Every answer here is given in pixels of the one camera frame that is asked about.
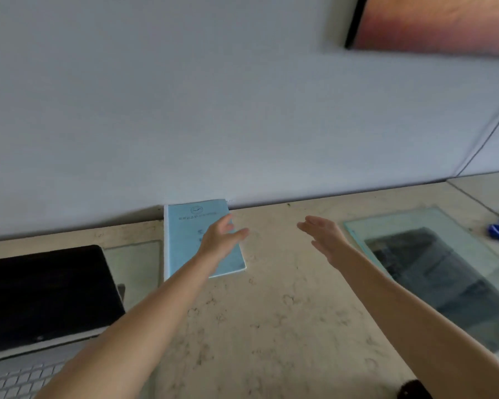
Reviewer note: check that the person's left hand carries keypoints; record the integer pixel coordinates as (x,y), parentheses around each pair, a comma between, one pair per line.
(218,243)

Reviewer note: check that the person's right hand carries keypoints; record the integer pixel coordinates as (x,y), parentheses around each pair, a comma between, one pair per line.
(331,241)

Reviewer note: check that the person's right thumb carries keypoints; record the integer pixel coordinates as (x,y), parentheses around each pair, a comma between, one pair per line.
(317,245)

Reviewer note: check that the person's left thumb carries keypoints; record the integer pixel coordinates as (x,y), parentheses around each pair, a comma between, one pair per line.
(238,234)

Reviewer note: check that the person's left forearm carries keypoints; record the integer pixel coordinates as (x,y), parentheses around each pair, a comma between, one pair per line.
(137,328)

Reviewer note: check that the person's right forearm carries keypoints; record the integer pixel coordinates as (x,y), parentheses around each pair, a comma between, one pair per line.
(416,324)

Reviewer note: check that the light blue booklet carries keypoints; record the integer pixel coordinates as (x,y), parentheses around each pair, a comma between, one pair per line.
(183,240)

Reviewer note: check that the small glass pane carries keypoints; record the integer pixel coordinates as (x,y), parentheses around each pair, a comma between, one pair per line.
(137,265)

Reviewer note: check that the large glass pane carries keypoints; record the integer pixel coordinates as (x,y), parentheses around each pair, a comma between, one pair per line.
(445,278)

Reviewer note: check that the small black object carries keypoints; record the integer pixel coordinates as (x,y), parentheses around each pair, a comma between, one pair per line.
(416,390)

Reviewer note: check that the silver laptop with black screen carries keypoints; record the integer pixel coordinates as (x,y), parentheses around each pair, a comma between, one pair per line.
(37,303)

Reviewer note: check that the black framed orange picture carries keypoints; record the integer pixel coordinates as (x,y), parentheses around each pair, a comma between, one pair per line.
(436,22)

